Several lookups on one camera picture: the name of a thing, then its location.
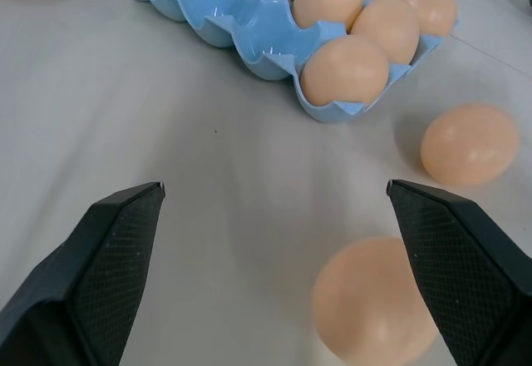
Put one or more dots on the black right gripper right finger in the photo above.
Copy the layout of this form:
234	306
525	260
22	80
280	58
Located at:
461	274

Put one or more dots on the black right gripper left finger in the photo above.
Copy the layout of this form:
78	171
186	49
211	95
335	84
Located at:
95	274

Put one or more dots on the blue plastic egg tray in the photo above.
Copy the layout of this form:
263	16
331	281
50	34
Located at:
253	29

